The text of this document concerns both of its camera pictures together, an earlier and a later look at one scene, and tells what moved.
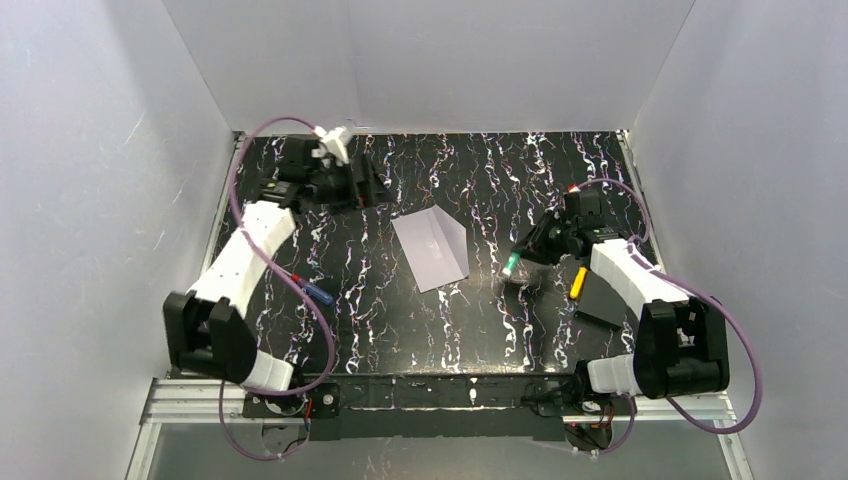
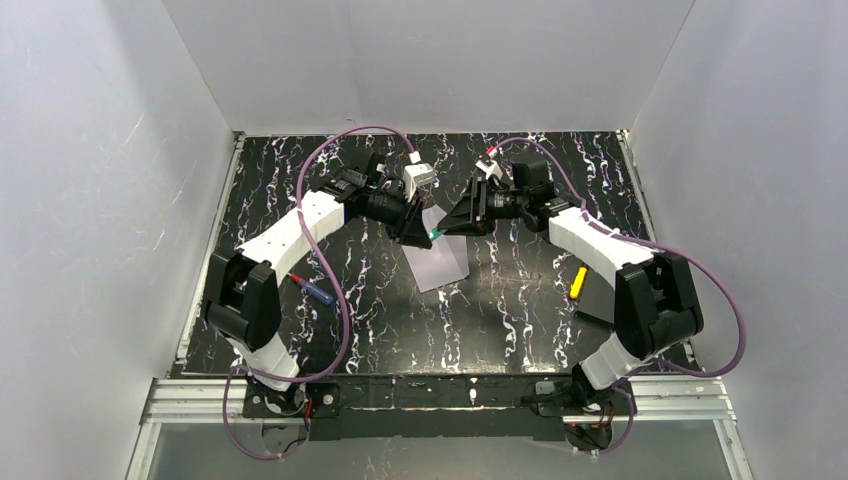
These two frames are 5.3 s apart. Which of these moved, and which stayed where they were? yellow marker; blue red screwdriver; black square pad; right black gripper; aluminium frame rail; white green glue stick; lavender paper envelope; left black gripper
Moved: left black gripper; right black gripper; white green glue stick
Stayed: black square pad; lavender paper envelope; aluminium frame rail; yellow marker; blue red screwdriver
